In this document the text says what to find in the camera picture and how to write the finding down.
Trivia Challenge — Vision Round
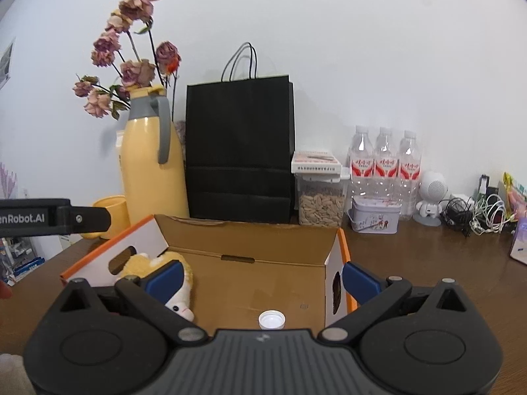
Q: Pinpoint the white ribbed bottle cap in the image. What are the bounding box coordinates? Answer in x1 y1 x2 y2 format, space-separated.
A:
259 310 286 330

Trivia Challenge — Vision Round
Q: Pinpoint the pale purple tissue box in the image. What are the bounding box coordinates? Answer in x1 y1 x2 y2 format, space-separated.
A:
510 214 527 265

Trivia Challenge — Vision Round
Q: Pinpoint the clear seed container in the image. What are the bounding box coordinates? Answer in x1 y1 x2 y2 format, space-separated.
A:
295 170 350 227

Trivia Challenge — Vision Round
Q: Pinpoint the pale tin box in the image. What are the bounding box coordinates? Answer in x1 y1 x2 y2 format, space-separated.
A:
347 196 401 235

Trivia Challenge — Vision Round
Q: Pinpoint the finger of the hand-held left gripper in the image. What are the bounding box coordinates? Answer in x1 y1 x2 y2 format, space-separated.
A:
58 205 112 234

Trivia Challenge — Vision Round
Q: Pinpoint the wall poster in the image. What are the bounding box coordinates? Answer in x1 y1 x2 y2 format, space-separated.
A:
0 38 16 88

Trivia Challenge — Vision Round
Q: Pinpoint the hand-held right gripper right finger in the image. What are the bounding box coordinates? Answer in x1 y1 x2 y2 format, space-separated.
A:
319 261 468 344

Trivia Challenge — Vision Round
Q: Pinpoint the white flat box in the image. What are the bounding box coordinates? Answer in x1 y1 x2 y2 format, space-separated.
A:
291 149 343 174

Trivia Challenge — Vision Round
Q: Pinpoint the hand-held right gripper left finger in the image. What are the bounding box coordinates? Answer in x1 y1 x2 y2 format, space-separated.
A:
61 261 207 345

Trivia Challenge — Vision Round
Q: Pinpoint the black paper bag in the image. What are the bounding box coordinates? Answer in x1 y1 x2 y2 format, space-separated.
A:
185 42 296 225

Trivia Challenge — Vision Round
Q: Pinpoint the black charger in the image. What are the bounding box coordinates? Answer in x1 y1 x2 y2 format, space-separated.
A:
478 174 501 204

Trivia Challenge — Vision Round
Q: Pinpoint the colourful snack packet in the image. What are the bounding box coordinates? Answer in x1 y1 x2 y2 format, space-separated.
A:
498 172 527 219

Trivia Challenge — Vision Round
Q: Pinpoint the yellow plush toy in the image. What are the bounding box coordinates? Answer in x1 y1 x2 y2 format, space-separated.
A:
119 251 195 322

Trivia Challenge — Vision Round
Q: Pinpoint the yellow thermos jug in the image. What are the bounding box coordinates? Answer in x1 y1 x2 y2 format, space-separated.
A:
119 86 191 228

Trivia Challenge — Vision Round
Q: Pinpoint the dried rose bouquet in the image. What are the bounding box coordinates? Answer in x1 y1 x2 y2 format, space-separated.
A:
73 0 182 121

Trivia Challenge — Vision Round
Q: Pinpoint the blue white boxes pile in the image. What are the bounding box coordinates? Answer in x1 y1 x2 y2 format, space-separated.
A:
0 236 46 284

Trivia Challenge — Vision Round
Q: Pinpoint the red cardboard box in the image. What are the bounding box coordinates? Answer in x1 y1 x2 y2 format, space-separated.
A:
61 214 352 332

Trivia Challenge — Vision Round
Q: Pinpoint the white robot figurine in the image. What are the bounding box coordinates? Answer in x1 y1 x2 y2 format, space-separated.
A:
413 171 447 227

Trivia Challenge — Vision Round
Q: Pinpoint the purple flower wall sticker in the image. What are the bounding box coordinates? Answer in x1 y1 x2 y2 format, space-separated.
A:
0 162 19 199

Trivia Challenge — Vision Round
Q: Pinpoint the white cable tangle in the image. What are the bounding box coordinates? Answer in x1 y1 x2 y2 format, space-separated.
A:
469 195 513 237

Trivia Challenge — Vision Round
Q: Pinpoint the yellow mug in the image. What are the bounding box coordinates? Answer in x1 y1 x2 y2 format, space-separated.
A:
80 195 131 240

